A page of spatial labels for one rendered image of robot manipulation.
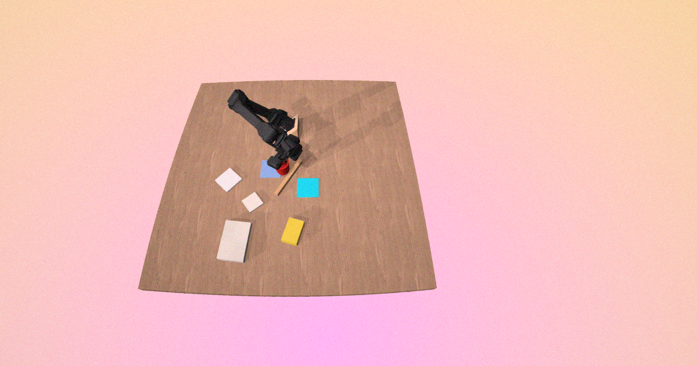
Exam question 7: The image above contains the brown wooden flat bar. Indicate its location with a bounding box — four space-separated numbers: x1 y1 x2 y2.
275 159 303 196

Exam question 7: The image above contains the white flat rectangular block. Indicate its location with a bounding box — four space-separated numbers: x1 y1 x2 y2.
217 220 252 263

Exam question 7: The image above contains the white square tile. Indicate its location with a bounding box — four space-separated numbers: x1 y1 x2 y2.
242 193 263 213

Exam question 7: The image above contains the white flat slab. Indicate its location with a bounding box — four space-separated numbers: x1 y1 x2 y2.
215 168 242 192

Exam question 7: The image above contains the dark red cup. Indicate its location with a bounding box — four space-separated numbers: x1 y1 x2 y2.
276 159 289 175

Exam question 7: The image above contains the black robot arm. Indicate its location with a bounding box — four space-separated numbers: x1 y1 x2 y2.
227 89 303 161

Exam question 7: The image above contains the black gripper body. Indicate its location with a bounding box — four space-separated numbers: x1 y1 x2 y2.
267 134 300 170

